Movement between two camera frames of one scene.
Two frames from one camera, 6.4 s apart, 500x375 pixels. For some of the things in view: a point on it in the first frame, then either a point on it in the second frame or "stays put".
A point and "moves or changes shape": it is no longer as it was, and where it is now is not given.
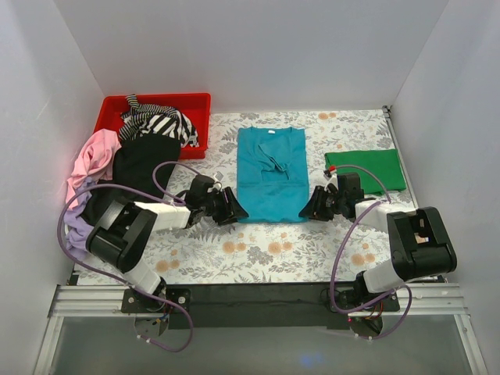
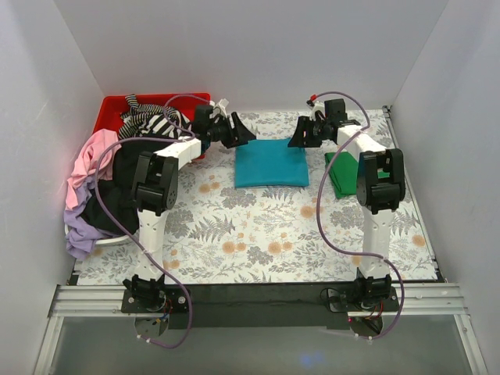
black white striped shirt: x=144 y=119 stays put
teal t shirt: x=272 y=174 moves or changes shape
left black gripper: x=225 y=205 -> x=231 y=132
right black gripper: x=323 y=203 -> x=308 y=131
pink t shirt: x=94 y=162 stays put
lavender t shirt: x=78 y=230 stays put
